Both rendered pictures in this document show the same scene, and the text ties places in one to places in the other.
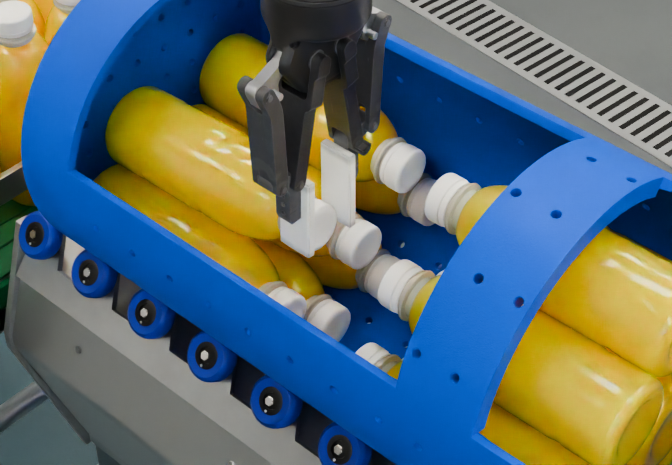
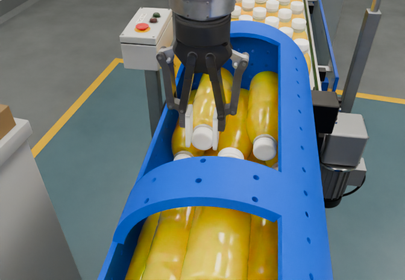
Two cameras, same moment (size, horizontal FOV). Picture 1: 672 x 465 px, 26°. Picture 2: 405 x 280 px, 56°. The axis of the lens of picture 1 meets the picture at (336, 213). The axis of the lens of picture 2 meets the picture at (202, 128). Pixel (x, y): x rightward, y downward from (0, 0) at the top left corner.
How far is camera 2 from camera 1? 0.75 m
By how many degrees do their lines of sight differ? 42
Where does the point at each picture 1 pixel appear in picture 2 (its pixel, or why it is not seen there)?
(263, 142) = (165, 80)
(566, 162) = (241, 168)
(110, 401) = not seen: hidden behind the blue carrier
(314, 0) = (179, 18)
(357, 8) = (197, 34)
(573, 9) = not seen: outside the picture
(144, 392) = not seen: hidden behind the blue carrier
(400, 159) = (260, 143)
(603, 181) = (239, 187)
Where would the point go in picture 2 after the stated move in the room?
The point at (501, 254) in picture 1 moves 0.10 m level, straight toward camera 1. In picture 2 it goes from (166, 177) to (81, 205)
